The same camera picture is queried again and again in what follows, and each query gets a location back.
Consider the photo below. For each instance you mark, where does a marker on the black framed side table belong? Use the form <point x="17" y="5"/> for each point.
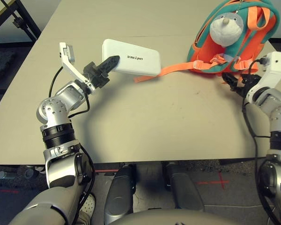
<point x="30" y="23"/>

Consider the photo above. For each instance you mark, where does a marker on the grey and white plush toy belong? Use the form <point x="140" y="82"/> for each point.
<point x="224" y="32"/>

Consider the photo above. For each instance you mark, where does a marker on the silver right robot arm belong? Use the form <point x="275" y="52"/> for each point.
<point x="278" y="112"/>

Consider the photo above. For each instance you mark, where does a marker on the orange and teal backpack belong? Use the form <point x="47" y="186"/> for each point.
<point x="201" y="54"/>

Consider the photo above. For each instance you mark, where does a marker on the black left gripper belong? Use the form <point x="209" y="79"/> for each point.
<point x="94" y="75"/>

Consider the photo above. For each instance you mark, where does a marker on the black foam mat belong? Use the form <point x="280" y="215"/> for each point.
<point x="2" y="63"/>

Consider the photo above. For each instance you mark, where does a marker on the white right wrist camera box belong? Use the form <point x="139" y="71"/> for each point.
<point x="276" y="63"/>

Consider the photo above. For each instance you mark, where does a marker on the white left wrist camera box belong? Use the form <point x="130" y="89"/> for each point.
<point x="68" y="61"/>

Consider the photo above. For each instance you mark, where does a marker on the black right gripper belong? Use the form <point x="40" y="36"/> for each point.
<point x="248" y="83"/>

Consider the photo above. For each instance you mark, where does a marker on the white plastic pencil case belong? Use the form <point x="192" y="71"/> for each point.
<point x="140" y="63"/>

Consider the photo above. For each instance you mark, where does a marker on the grey right robot leg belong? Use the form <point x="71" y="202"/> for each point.
<point x="185" y="192"/>

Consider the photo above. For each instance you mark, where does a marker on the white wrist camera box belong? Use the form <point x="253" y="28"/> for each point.
<point x="276" y="63"/>
<point x="68" y="61"/>

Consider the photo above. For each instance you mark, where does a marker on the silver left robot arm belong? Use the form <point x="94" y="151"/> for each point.
<point x="53" y="110"/>

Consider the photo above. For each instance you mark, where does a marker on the grey robot torso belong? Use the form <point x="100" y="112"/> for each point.
<point x="178" y="218"/>

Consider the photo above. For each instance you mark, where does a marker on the metal cylinder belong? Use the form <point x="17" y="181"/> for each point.
<point x="5" y="175"/>

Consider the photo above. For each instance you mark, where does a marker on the white perforated shoe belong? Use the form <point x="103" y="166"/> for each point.
<point x="87" y="206"/>

